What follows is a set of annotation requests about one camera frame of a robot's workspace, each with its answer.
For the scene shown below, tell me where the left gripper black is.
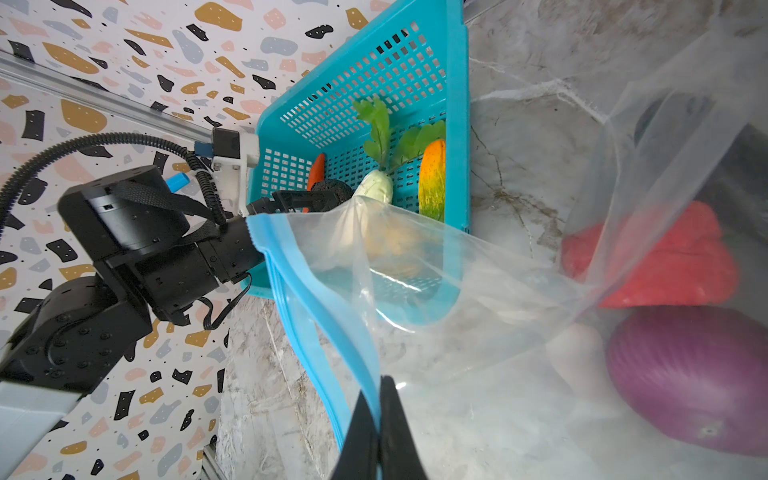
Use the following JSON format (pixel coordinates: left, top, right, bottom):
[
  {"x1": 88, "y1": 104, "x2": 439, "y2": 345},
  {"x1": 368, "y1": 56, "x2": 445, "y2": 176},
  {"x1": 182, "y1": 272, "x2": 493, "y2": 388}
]
[{"x1": 57, "y1": 166, "x2": 336, "y2": 326}]

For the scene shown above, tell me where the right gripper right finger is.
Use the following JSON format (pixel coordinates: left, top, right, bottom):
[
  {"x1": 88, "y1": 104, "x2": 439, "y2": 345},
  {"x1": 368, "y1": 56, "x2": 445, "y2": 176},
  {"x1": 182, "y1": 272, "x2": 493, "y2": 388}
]
[{"x1": 379, "y1": 376, "x2": 427, "y2": 480}]

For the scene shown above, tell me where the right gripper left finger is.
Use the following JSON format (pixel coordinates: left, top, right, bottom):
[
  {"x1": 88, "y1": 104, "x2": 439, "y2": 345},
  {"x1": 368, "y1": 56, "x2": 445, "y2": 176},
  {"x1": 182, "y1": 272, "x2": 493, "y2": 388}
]
[{"x1": 330, "y1": 393, "x2": 379, "y2": 480}]

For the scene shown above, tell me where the teal plastic basket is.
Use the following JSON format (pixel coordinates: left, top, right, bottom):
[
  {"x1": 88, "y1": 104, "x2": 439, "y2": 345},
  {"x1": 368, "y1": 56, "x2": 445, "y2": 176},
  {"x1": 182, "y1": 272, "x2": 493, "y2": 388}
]
[{"x1": 242, "y1": 0, "x2": 471, "y2": 301}]

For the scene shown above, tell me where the green toy leaf vegetable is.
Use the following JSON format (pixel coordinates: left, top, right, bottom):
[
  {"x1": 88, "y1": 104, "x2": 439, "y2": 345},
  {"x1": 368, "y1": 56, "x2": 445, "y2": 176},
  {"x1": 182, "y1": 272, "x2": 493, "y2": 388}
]
[{"x1": 353, "y1": 98, "x2": 446, "y2": 174}]

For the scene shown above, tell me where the clear zip top bag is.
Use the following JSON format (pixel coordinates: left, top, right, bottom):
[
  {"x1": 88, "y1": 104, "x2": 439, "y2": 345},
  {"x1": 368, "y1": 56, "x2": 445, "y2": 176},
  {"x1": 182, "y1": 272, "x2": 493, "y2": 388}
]
[{"x1": 248, "y1": 25, "x2": 767, "y2": 479}]

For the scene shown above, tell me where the purple toy onion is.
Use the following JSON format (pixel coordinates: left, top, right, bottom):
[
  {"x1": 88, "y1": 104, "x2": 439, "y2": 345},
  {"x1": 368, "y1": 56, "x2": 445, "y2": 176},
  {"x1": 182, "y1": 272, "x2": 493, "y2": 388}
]
[{"x1": 606, "y1": 306, "x2": 767, "y2": 457}]

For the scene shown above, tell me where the red toy pepper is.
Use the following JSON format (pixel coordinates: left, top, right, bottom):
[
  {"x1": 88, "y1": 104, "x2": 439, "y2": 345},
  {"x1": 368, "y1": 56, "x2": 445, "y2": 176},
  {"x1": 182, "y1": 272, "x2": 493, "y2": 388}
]
[{"x1": 600, "y1": 201, "x2": 740, "y2": 309}]

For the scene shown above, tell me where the black toy avocado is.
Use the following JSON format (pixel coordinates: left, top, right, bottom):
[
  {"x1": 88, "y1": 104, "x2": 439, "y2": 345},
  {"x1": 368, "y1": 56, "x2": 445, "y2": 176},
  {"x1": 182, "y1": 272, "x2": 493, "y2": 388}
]
[{"x1": 310, "y1": 179, "x2": 354, "y2": 212}]

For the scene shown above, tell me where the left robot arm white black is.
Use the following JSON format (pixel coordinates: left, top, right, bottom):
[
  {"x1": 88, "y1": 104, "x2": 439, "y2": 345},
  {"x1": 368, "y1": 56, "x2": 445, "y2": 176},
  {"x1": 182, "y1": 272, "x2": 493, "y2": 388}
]
[{"x1": 1, "y1": 166, "x2": 264, "y2": 478}]

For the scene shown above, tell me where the orange toy carrot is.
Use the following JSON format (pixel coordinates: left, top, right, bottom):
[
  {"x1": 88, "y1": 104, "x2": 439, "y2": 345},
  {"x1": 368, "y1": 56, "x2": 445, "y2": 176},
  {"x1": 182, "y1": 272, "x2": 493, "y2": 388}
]
[{"x1": 302, "y1": 153, "x2": 326, "y2": 213}]

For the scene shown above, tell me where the yellow toy lemon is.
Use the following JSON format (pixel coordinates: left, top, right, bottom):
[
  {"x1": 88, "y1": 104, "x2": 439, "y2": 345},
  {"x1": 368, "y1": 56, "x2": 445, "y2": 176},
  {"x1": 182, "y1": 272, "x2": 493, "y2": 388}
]
[{"x1": 364, "y1": 218, "x2": 431, "y2": 277}]

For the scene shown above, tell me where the yellow green toy mango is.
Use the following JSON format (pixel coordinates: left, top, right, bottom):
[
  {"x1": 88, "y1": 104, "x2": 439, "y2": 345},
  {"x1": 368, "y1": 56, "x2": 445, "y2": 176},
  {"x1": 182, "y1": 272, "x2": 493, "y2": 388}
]
[{"x1": 418, "y1": 140, "x2": 446, "y2": 222}]

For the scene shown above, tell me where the black corrugated cable hose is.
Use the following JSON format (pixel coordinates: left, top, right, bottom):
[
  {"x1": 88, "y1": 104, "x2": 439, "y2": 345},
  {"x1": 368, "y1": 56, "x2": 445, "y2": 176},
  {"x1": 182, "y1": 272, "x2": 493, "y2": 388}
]
[{"x1": 0, "y1": 131, "x2": 228, "y2": 241}]

